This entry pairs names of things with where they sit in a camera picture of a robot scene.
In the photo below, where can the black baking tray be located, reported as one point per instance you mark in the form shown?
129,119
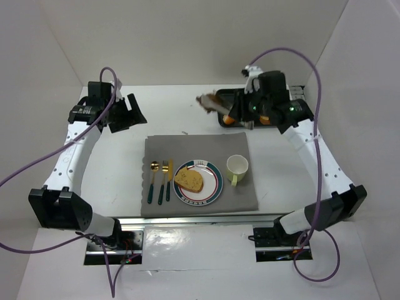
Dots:
227,95

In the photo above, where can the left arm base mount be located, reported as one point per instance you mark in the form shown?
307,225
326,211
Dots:
129,250

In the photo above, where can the dark brown bread piece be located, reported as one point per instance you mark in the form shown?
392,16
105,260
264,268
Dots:
210,103

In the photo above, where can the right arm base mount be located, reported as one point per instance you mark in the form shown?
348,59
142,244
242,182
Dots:
269,248

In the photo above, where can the large bread slice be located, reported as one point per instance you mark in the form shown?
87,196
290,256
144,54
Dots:
189,180

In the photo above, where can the gold knife green handle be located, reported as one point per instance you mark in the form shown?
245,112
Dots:
170,177

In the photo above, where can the gold spoon green handle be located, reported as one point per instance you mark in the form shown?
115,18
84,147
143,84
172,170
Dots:
154,170

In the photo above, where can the gold fork green handle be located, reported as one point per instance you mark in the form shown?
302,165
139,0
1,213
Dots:
165,170

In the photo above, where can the small round bun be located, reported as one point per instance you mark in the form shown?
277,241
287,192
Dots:
227,120

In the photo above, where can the grey cloth placemat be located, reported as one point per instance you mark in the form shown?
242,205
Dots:
214,149

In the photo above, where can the aluminium front rail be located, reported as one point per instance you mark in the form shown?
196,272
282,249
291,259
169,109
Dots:
219,219

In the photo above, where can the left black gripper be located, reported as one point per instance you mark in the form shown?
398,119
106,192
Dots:
120,112

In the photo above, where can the light green mug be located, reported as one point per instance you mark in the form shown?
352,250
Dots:
237,167

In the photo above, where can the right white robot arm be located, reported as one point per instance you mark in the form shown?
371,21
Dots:
337,197

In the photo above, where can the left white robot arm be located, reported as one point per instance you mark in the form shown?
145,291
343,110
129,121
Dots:
58,204

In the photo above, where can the bread slice front right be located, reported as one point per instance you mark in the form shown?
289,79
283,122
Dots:
264,120

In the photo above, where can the white plate green red rim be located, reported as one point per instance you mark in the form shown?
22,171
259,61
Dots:
212,184

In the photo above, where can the metal tongs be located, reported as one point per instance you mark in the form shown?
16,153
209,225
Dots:
227,108

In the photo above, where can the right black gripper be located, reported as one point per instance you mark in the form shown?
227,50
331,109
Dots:
241,108

